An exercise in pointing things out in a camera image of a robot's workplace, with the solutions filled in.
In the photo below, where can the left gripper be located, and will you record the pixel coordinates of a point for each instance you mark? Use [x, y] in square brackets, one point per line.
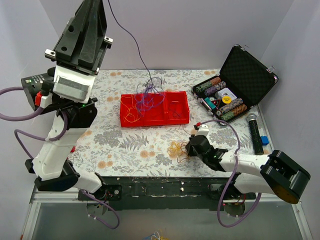
[78, 61]

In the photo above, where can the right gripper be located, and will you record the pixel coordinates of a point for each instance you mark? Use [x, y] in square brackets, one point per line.
[189, 148]

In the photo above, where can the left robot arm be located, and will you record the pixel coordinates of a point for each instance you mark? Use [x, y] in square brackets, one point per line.
[52, 167]

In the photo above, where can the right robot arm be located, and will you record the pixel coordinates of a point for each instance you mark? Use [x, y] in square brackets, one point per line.
[275, 173]

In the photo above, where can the red plastic bin right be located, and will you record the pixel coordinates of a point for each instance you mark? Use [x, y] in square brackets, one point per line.
[176, 108]

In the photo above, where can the red plastic bin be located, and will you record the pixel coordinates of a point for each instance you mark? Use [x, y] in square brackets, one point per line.
[129, 114]
[152, 109]
[176, 108]

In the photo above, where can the red plastic bin middle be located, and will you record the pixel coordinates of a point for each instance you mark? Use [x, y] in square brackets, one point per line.
[152, 109]

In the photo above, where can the black microphone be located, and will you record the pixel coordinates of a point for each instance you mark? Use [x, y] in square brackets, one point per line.
[255, 135]

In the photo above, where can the blue toy block right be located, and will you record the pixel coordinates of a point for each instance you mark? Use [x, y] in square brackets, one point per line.
[264, 140]

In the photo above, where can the red plastic bin left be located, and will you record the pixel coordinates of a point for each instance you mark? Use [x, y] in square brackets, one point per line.
[129, 114]

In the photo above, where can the black poker chip case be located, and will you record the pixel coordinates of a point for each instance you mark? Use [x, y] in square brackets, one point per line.
[242, 82]

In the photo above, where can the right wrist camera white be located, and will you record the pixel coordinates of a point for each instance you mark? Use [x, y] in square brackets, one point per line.
[201, 129]

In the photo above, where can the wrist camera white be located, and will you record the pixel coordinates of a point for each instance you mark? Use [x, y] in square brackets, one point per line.
[201, 129]
[66, 84]

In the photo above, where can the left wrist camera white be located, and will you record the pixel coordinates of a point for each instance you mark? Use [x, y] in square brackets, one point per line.
[66, 84]

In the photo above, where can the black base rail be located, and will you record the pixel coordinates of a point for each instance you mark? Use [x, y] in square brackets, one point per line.
[160, 193]

